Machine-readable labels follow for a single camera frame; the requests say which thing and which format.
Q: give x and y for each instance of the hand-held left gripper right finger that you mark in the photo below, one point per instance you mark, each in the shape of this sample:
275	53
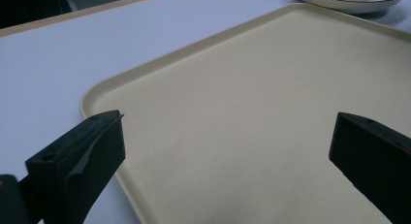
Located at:
374	159

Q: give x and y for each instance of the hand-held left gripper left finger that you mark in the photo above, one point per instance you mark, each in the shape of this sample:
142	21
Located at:
80	159

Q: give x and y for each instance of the beige plastic tray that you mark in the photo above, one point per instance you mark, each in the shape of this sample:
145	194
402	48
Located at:
258	104

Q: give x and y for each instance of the white bowl with dark rim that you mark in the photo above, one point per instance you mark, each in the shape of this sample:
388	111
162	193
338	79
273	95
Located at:
352	1

